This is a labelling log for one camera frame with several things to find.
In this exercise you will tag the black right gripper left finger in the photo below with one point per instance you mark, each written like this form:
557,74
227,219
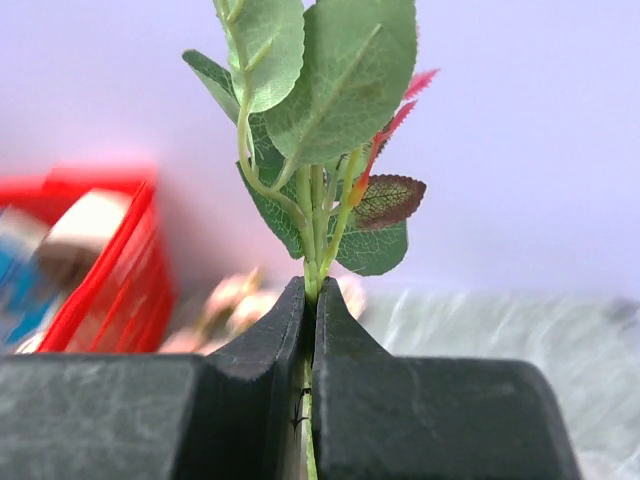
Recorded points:
150,410

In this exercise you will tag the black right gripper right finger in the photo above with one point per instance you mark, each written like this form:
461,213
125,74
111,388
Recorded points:
380,416

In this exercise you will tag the pink artificial flower bouquet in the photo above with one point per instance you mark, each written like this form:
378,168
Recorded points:
314,92

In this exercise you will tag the red plastic shopping basket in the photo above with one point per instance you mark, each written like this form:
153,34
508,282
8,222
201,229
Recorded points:
124,302

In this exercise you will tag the brown paper roll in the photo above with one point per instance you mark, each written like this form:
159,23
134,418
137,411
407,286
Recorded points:
73,244

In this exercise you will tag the blue product box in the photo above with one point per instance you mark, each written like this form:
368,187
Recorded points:
28,298

